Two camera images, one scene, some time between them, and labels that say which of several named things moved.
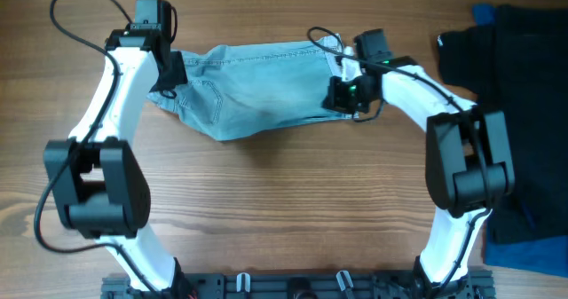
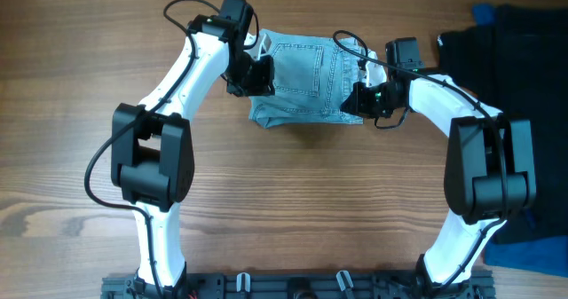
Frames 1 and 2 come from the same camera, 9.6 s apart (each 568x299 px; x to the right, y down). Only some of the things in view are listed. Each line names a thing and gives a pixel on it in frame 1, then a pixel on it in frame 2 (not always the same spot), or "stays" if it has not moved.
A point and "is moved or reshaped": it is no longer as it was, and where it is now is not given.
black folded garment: [518, 67] stays
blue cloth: [545, 256] stays
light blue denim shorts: [234, 90] is moved or reshaped
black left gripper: [179, 76] to [264, 82]
